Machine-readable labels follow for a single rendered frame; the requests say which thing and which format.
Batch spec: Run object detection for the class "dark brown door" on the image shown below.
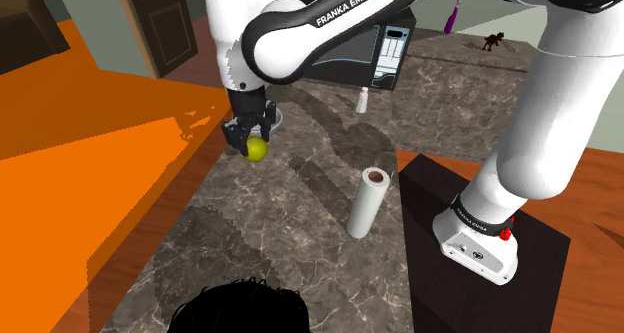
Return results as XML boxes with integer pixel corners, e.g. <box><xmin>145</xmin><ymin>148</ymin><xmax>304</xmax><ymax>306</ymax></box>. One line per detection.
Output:
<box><xmin>112</xmin><ymin>0</ymin><xmax>200</xmax><ymax>80</ymax></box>

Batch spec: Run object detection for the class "black microwave oven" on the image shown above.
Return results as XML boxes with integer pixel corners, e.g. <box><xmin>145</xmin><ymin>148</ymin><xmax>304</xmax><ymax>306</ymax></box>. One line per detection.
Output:
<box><xmin>281</xmin><ymin>0</ymin><xmax>418</xmax><ymax>91</ymax></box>

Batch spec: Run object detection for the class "white salt shaker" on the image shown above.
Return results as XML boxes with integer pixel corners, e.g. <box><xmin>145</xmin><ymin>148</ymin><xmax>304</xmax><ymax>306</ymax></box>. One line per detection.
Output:
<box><xmin>354</xmin><ymin>86</ymin><xmax>371</xmax><ymax>115</ymax></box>

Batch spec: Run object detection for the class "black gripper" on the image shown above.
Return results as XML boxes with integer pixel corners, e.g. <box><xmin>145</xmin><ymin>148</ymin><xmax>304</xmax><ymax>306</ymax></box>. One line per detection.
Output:
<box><xmin>222</xmin><ymin>85</ymin><xmax>277</xmax><ymax>158</ymax></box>

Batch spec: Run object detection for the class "black bushy object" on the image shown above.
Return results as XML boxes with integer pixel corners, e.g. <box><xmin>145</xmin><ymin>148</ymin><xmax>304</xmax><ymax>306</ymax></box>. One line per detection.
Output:
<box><xmin>167</xmin><ymin>277</ymin><xmax>312</xmax><ymax>333</ymax></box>

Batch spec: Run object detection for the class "grey plate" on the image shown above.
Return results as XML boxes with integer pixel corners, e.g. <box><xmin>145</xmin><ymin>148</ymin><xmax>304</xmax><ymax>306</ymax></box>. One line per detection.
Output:
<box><xmin>265</xmin><ymin>102</ymin><xmax>285</xmax><ymax>129</ymax></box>

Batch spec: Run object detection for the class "yellow-green apple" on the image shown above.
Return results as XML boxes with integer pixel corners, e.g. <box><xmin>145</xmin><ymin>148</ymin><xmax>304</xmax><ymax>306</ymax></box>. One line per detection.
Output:
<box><xmin>243</xmin><ymin>135</ymin><xmax>271</xmax><ymax>164</ymax></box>

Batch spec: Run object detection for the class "dark robot stand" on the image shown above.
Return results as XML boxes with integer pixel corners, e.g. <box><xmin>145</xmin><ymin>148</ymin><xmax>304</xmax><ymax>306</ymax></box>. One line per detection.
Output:
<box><xmin>397</xmin><ymin>153</ymin><xmax>572</xmax><ymax>333</ymax></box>

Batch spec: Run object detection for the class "dark brown cabinet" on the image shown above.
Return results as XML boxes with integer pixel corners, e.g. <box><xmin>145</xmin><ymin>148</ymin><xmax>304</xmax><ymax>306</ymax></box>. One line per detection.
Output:
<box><xmin>0</xmin><ymin>0</ymin><xmax>71</xmax><ymax>76</ymax></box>

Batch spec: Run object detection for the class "purple bottle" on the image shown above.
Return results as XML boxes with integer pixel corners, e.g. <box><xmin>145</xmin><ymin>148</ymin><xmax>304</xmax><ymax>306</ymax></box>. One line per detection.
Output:
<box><xmin>442</xmin><ymin>0</ymin><xmax>462</xmax><ymax>36</ymax></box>

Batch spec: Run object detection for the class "white paper towel roll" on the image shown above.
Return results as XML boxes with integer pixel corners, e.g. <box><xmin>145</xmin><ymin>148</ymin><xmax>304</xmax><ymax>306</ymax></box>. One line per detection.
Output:
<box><xmin>345</xmin><ymin>166</ymin><xmax>393</xmax><ymax>240</ymax></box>

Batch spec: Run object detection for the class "brown animal figure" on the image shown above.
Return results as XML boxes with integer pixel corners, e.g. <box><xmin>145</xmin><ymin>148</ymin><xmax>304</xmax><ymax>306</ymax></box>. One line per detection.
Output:
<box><xmin>480</xmin><ymin>31</ymin><xmax>507</xmax><ymax>52</ymax></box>

